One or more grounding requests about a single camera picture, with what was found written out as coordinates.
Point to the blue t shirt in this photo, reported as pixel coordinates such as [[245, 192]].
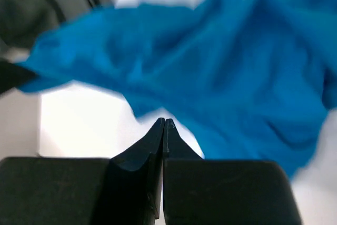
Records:
[[251, 79]]

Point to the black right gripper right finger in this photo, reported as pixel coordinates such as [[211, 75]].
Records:
[[183, 181]]

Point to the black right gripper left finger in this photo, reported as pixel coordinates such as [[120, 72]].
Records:
[[131, 188]]

